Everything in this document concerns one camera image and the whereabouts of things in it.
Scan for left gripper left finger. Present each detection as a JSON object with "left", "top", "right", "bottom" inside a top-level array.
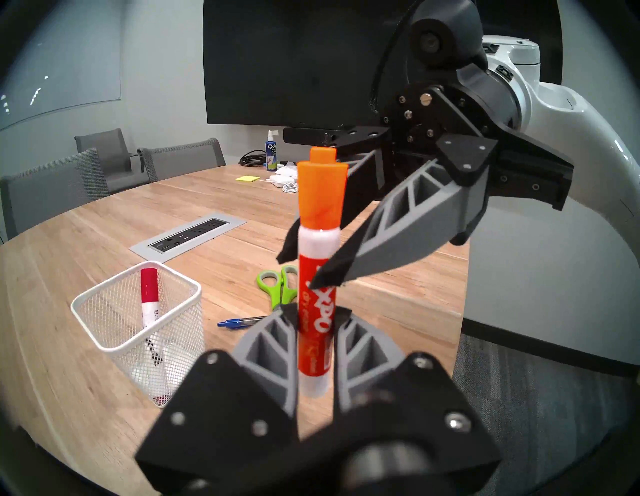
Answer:
[{"left": 135, "top": 303, "right": 301, "bottom": 493}]

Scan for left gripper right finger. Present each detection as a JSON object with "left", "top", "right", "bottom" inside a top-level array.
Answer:
[{"left": 334, "top": 306, "right": 502, "bottom": 493}]

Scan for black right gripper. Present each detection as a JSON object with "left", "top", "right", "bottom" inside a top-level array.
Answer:
[{"left": 276, "top": 69, "right": 575, "bottom": 290}]

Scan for orange cap white marker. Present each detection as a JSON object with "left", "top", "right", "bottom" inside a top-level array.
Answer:
[{"left": 297, "top": 146, "right": 349, "bottom": 398}]

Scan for blue ballpoint pen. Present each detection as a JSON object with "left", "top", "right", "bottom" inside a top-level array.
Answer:
[{"left": 217, "top": 316, "right": 269, "bottom": 329}]

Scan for red cap dotted marker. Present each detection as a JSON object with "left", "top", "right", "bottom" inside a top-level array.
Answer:
[{"left": 140, "top": 268, "right": 165, "bottom": 368}]

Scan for white mesh pen holder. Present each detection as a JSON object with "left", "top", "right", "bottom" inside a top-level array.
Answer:
[{"left": 71, "top": 261, "right": 206, "bottom": 408}]

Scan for black video sound bar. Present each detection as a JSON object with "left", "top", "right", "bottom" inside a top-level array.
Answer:
[{"left": 283, "top": 126, "right": 351, "bottom": 147}]

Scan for grey table power outlet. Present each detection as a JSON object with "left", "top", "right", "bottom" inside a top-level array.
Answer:
[{"left": 130, "top": 212, "right": 247, "bottom": 264}]

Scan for low grey mesh chair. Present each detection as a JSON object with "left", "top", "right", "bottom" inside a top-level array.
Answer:
[{"left": 137, "top": 138, "right": 227, "bottom": 183}]

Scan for wide grey mesh chair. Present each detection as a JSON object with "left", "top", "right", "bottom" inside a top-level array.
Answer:
[{"left": 0, "top": 148, "right": 110, "bottom": 241}]

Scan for grey armrest office chair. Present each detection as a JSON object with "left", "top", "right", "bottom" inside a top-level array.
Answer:
[{"left": 75, "top": 128, "right": 147, "bottom": 194}]

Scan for black right camera cable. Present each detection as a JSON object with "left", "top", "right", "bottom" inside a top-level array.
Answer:
[{"left": 369, "top": 10, "right": 417, "bottom": 117}]

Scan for green handled scissors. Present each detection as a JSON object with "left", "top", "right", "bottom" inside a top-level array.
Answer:
[{"left": 256, "top": 266, "right": 300, "bottom": 312}]

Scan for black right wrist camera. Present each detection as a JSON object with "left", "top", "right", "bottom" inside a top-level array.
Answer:
[{"left": 409, "top": 0, "right": 490, "bottom": 71}]

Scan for large black wall screen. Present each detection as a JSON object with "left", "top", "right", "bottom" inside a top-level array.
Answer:
[{"left": 202, "top": 0, "right": 563, "bottom": 128}]

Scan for glass wall board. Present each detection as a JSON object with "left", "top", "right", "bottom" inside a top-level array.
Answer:
[{"left": 0, "top": 0, "right": 122, "bottom": 131}]

